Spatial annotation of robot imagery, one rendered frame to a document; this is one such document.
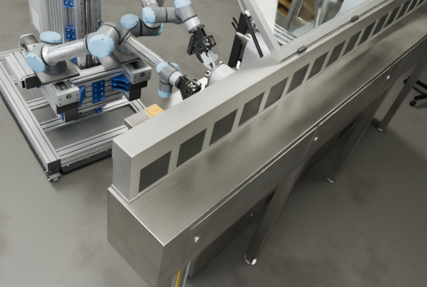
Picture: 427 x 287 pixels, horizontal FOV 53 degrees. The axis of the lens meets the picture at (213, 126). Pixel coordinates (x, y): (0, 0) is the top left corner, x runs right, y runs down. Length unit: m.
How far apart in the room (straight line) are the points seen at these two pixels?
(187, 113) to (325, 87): 0.81
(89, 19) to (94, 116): 0.84
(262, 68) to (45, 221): 1.95
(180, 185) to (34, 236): 1.73
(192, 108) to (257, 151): 0.34
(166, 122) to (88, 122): 2.07
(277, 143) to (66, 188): 1.90
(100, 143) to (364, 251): 2.00
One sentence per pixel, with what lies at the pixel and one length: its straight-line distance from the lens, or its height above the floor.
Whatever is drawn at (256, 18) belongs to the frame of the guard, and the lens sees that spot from 1.56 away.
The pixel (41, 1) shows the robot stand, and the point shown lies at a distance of 2.95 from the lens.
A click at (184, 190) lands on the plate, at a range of 1.33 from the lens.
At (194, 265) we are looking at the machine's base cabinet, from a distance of 2.55.
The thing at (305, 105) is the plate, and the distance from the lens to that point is 1.76.
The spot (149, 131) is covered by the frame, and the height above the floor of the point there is 1.65.
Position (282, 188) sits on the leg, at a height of 0.81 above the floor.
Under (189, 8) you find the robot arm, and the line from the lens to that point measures 2.06.
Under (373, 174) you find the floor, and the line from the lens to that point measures 3.81.
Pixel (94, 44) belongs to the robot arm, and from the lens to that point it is 2.24.
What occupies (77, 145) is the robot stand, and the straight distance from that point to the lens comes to 3.07.
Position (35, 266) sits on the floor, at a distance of 2.85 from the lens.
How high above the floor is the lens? 2.50
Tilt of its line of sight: 44 degrees down
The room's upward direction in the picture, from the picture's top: 14 degrees clockwise
